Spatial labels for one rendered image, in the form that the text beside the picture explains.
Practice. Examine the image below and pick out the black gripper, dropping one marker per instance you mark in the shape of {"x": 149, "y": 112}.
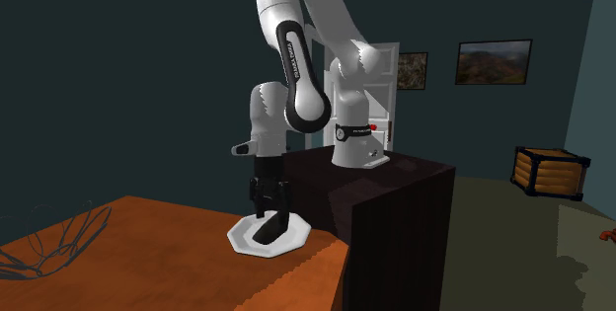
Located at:
{"x": 268, "y": 170}

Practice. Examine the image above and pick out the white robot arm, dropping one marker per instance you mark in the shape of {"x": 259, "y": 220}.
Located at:
{"x": 274, "y": 11}

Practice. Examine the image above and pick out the black wedge-shaped object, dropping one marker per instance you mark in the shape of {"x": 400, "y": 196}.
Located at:
{"x": 268, "y": 232}

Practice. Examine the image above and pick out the white octagonal plate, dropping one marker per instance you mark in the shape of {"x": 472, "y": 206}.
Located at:
{"x": 245, "y": 239}

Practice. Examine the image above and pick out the dark robot stand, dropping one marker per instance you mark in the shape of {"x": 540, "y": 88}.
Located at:
{"x": 394, "y": 233}

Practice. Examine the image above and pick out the orange wooden table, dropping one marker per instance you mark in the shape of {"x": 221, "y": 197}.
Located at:
{"x": 144, "y": 262}

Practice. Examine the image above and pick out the large framed landscape picture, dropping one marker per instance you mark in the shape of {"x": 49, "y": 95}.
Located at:
{"x": 493, "y": 62}

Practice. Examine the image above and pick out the small framed wall picture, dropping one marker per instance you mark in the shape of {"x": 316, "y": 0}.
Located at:
{"x": 412, "y": 71}

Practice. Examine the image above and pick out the wooden crate with black frame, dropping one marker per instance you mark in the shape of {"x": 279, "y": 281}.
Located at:
{"x": 548, "y": 173}

